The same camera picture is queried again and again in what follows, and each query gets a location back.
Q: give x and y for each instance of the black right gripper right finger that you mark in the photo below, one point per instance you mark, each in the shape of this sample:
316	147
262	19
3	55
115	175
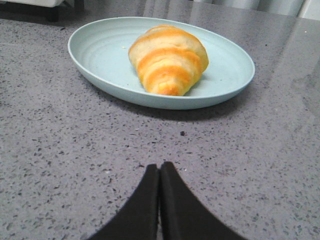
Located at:
183	217

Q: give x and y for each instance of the light green plate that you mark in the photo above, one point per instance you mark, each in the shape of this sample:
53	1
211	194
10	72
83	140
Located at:
100	52

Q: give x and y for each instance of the golden croissant bread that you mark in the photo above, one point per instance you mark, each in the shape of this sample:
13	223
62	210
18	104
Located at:
168	60

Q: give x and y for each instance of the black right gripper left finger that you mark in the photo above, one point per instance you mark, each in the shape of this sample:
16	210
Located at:
138	218

